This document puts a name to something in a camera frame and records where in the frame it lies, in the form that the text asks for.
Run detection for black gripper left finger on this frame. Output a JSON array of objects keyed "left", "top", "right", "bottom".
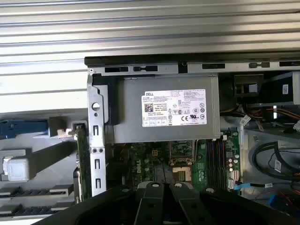
[{"left": 35, "top": 181, "right": 165, "bottom": 225}]

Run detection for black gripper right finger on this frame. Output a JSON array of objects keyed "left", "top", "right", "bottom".
[{"left": 168, "top": 181, "right": 300, "bottom": 225}]

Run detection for black RAM slot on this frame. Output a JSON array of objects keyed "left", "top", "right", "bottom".
[
  {"left": 217, "top": 140, "right": 222, "bottom": 188},
  {"left": 222, "top": 140, "right": 227, "bottom": 188},
  {"left": 207, "top": 140, "right": 212, "bottom": 188},
  {"left": 212, "top": 140, "right": 217, "bottom": 188}
]

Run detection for CPU socket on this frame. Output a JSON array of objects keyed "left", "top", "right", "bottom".
[{"left": 172, "top": 165, "right": 192, "bottom": 183}]

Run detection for green motherboard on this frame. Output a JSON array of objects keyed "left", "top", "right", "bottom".
[{"left": 105, "top": 130, "right": 242, "bottom": 196}]

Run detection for metal socket cover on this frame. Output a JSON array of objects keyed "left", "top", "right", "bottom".
[{"left": 170, "top": 140, "right": 196, "bottom": 165}]

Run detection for thin metal locking lever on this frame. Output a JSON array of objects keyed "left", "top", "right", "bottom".
[{"left": 191, "top": 140, "right": 198, "bottom": 166}]

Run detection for green graphics card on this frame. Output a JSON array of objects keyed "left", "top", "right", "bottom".
[{"left": 73, "top": 121, "right": 92, "bottom": 203}]

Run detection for black PC case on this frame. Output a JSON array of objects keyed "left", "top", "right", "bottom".
[{"left": 84, "top": 56, "right": 300, "bottom": 225}]

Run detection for grey power supply unit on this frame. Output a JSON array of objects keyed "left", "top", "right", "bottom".
[{"left": 105, "top": 75, "right": 221, "bottom": 144}]

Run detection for grey parts rack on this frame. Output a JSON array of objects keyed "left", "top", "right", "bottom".
[{"left": 0, "top": 112, "right": 89, "bottom": 222}]

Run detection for silver CPU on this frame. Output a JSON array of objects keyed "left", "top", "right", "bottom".
[{"left": 6, "top": 157, "right": 30, "bottom": 181}]

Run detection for hard disk in blue carrier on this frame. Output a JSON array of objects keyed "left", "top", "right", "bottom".
[{"left": 0, "top": 119, "right": 51, "bottom": 139}]

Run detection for blue data cable plug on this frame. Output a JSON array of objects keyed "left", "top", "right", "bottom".
[{"left": 234, "top": 182, "right": 274, "bottom": 191}]

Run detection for black data cables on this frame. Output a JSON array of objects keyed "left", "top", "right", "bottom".
[{"left": 255, "top": 140, "right": 300, "bottom": 181}]

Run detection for power supply wire bundle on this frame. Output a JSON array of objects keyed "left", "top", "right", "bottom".
[{"left": 220, "top": 104, "right": 300, "bottom": 127}]

